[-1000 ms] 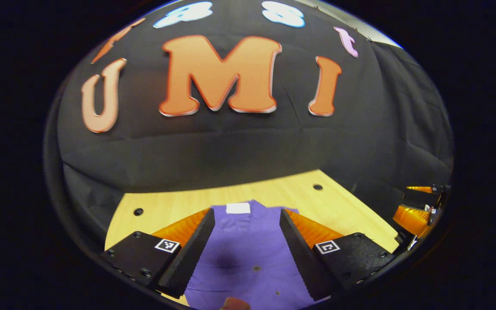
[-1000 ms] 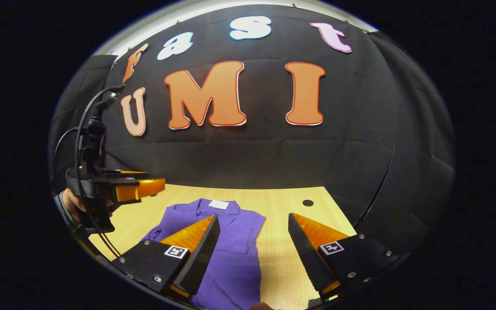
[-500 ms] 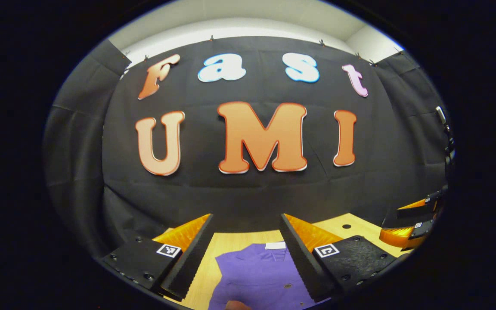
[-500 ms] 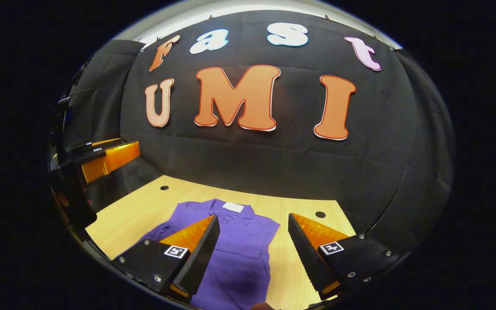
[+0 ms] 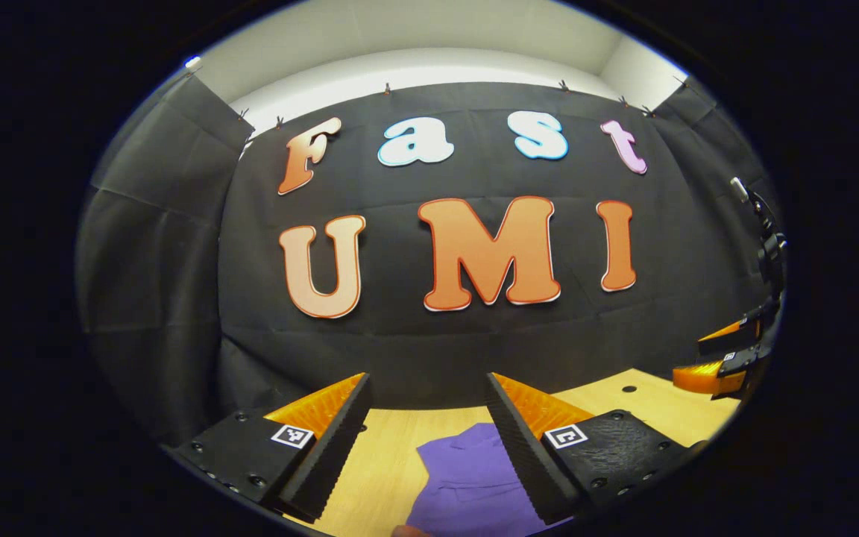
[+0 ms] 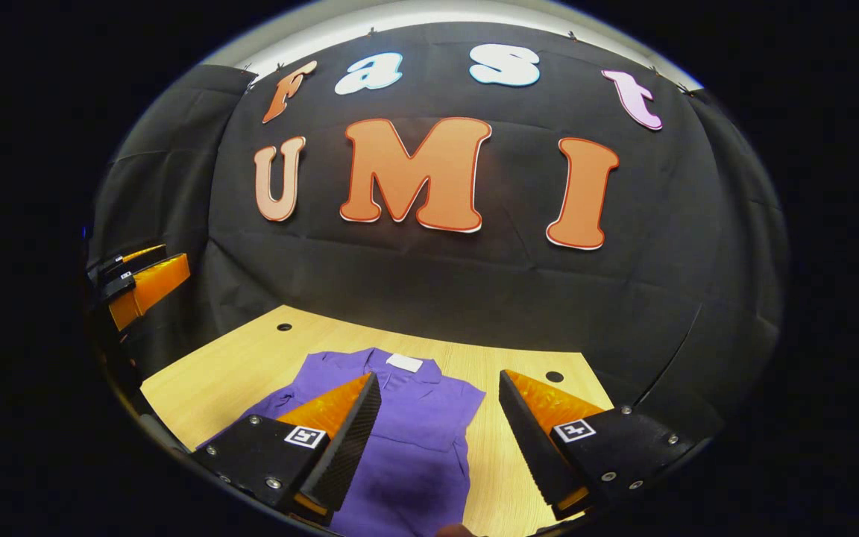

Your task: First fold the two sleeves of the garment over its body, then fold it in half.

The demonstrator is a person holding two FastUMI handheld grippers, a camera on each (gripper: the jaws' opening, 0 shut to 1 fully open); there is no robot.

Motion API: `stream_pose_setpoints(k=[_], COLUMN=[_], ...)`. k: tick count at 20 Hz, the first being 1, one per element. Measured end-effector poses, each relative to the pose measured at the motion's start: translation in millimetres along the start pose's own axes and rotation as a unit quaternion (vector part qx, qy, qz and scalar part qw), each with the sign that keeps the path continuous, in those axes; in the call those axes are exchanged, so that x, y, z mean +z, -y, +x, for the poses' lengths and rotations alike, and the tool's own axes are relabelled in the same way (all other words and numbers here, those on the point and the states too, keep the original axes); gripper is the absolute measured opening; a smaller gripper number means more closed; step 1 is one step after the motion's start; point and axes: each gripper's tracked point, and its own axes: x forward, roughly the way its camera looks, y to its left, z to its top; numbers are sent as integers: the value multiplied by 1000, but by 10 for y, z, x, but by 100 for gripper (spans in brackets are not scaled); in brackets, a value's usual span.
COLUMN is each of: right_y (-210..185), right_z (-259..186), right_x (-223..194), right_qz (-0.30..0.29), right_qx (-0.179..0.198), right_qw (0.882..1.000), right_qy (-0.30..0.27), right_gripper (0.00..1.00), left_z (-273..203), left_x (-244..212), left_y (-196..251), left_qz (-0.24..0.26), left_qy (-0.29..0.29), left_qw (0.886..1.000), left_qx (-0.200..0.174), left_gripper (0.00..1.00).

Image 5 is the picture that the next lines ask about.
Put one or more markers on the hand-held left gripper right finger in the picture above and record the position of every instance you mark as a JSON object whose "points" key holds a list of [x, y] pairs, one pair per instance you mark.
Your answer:
{"points": [[530, 462]]}

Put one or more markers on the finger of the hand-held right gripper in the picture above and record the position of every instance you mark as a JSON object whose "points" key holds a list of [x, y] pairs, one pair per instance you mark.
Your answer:
{"points": [[728, 344], [739, 364]]}

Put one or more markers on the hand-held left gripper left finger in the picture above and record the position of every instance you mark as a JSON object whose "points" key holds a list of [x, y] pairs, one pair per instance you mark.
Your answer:
{"points": [[329, 462]]}

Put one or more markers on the purple knit cardigan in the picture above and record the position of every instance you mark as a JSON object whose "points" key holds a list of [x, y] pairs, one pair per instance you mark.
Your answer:
{"points": [[467, 485]]}

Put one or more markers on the black backdrop cloth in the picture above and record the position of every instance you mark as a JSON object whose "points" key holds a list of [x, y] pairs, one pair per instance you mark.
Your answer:
{"points": [[400, 350]]}

